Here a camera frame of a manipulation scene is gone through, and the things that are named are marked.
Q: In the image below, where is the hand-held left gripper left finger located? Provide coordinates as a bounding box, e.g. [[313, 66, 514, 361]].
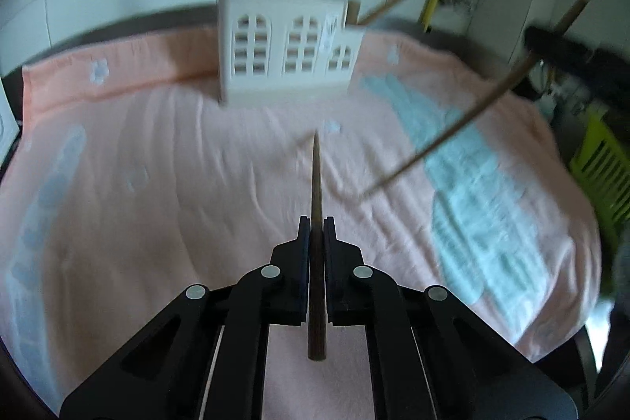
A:
[[59, 216, 311, 420]]

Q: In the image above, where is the white appliance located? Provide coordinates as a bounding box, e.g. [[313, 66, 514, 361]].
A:
[[0, 78, 20, 165]]

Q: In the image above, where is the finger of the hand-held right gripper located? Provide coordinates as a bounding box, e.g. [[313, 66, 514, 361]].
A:
[[524, 25, 630, 79]]

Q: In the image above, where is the dark brown wooden chopstick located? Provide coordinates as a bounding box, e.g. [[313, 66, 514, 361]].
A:
[[306, 132, 326, 361]]

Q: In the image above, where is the pink printed towel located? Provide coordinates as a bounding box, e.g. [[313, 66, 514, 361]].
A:
[[0, 26, 607, 420]]

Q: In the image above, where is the white house-shaped utensil holder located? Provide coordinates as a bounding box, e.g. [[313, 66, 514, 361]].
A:
[[215, 0, 366, 109]]

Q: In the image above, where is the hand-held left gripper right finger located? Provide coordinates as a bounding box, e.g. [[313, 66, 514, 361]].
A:
[[322, 216, 578, 420]]

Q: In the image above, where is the green plastic basket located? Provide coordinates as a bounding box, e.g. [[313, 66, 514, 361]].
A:
[[570, 111, 630, 230]]

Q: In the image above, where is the long brown wooden chopstick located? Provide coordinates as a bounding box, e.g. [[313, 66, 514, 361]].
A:
[[358, 0, 593, 199]]

